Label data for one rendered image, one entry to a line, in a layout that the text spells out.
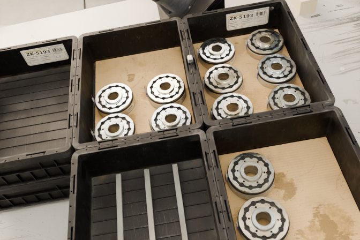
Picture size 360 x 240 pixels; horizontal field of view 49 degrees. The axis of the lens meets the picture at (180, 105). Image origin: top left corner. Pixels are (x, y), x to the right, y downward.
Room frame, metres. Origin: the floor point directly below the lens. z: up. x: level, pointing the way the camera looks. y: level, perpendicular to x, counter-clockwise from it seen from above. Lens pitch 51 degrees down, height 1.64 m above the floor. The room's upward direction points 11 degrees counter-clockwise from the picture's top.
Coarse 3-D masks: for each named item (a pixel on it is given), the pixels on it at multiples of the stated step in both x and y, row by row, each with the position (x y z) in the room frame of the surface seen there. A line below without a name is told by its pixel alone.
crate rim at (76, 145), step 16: (96, 32) 0.90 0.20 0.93; (112, 32) 0.89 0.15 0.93; (80, 48) 0.85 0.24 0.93; (80, 64) 0.78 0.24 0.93; (80, 80) 0.72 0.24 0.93; (192, 80) 0.65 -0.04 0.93; (80, 96) 0.67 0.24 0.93; (192, 96) 0.60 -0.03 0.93; (80, 112) 0.62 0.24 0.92; (176, 128) 0.52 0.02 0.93; (192, 128) 0.51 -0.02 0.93; (80, 144) 0.52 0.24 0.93; (96, 144) 0.51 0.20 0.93
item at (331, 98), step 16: (272, 0) 0.90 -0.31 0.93; (192, 16) 0.89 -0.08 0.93; (288, 16) 0.82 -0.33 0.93; (192, 48) 0.76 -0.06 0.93; (304, 48) 0.69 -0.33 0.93; (192, 64) 0.70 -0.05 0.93; (320, 80) 0.57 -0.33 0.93; (272, 112) 0.51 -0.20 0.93; (288, 112) 0.50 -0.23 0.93; (208, 128) 0.51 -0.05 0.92
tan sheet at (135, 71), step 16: (176, 48) 0.88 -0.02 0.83; (96, 64) 0.88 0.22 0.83; (112, 64) 0.86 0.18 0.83; (128, 64) 0.85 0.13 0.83; (144, 64) 0.84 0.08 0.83; (160, 64) 0.83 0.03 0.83; (176, 64) 0.81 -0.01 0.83; (96, 80) 0.81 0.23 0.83; (112, 80) 0.80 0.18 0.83; (128, 80) 0.79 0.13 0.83; (144, 80) 0.77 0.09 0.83; (144, 96) 0.71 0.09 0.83; (96, 112) 0.69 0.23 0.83; (144, 112) 0.66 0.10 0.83; (192, 112) 0.63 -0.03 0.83; (144, 128) 0.61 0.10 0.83
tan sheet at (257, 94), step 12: (240, 36) 0.88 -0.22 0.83; (240, 48) 0.83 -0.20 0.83; (240, 60) 0.78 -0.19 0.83; (252, 60) 0.78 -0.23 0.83; (204, 72) 0.76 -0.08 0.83; (252, 72) 0.73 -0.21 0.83; (204, 84) 0.72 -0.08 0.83; (252, 84) 0.69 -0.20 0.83; (300, 84) 0.66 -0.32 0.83; (252, 96) 0.64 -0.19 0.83; (264, 96) 0.64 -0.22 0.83; (264, 108) 0.60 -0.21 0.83
